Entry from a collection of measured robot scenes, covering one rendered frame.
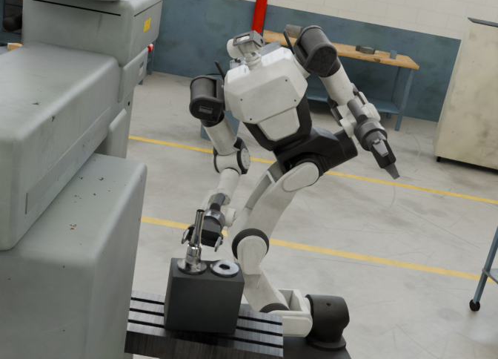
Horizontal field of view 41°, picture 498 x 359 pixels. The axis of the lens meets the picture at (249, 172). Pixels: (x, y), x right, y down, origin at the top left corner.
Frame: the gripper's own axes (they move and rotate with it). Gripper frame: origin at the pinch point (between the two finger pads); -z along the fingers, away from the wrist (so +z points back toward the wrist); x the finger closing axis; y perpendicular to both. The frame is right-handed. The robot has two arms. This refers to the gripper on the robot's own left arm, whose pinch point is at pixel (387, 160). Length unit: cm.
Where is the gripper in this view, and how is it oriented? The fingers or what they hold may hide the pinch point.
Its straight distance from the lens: 202.2
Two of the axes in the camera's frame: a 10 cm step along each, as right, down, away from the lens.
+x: -4.6, -6.4, -6.1
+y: 8.6, -4.9, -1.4
